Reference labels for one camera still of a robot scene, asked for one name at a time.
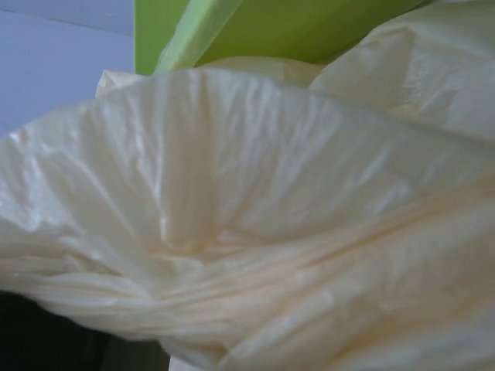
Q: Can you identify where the orange plastic bag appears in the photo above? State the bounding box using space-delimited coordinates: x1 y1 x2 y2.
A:
1 1 494 370

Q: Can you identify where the green plastic tray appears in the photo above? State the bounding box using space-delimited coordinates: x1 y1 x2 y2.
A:
133 1 424 75

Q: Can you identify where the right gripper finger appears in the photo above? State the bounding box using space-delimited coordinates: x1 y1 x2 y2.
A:
1 291 169 370

